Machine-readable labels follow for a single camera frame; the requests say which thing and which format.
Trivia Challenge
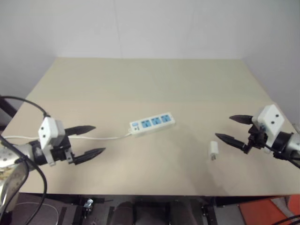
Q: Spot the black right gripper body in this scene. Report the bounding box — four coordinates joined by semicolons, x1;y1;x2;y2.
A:
242;125;270;155

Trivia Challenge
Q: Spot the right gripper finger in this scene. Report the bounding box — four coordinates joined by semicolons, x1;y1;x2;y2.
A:
215;133;249;150
229;114;253;125

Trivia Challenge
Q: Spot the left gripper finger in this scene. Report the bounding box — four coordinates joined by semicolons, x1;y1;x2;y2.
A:
64;125;97;137
74;147;107;165

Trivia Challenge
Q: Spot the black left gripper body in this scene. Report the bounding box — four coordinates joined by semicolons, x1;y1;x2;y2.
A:
50;135;76;165

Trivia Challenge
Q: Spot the white plug adapter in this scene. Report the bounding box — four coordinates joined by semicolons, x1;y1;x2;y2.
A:
209;141;220;161

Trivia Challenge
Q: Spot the white power strip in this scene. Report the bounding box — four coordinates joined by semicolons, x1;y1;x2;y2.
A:
129;112;177;138

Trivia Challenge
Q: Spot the dark stand beside table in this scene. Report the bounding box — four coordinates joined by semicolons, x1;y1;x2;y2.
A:
0;96;16;128

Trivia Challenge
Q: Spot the orange floor object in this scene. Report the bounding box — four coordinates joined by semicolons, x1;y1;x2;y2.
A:
238;194;300;225

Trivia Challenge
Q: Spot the white power cord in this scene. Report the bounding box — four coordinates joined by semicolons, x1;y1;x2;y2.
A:
4;131;132;142

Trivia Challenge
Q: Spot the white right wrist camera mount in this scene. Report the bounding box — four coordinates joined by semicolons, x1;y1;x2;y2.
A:
251;104;285;144

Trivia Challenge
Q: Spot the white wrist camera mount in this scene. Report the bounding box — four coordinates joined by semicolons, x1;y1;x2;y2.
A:
37;116;67;167
251;104;285;144

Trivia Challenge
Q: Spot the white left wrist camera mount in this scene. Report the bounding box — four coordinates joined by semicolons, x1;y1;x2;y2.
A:
37;116;67;167

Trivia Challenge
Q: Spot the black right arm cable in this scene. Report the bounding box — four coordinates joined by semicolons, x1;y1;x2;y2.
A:
264;142;300;169

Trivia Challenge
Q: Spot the black table frame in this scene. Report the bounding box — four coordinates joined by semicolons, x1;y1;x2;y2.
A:
18;192;291;225

